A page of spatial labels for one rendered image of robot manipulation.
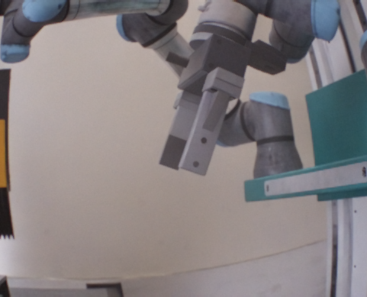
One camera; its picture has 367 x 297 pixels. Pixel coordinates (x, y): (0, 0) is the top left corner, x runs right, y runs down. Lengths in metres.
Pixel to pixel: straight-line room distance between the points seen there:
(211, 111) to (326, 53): 0.75
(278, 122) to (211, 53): 0.62
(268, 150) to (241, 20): 0.59
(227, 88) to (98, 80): 1.82
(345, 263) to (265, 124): 0.47
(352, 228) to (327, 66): 0.47
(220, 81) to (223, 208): 1.84
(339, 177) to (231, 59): 0.39
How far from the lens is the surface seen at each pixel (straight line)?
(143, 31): 0.98
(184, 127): 0.53
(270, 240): 2.33
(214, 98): 0.39
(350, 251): 1.06
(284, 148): 1.01
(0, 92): 0.94
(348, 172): 0.71
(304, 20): 0.52
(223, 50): 0.43
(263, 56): 0.48
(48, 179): 2.09
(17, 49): 0.75
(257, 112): 1.04
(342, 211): 1.02
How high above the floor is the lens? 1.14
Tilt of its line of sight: 7 degrees up
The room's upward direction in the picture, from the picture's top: 5 degrees counter-clockwise
